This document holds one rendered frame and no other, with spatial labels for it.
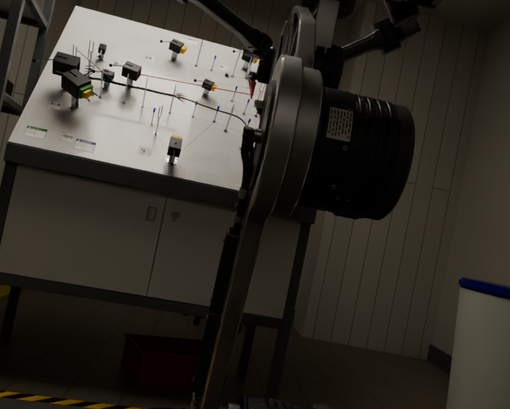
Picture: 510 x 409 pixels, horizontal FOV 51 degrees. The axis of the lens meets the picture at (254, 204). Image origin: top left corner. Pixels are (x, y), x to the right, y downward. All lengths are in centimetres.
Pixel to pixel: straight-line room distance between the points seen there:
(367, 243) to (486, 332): 188
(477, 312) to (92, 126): 175
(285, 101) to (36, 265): 157
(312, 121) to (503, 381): 188
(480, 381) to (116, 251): 155
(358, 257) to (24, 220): 268
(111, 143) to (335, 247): 236
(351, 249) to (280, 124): 347
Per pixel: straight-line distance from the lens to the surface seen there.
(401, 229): 423
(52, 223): 210
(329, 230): 406
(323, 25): 128
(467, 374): 251
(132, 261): 208
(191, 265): 209
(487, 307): 242
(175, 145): 203
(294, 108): 68
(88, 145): 210
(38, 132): 214
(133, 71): 233
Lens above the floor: 75
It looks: 2 degrees up
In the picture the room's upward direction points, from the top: 11 degrees clockwise
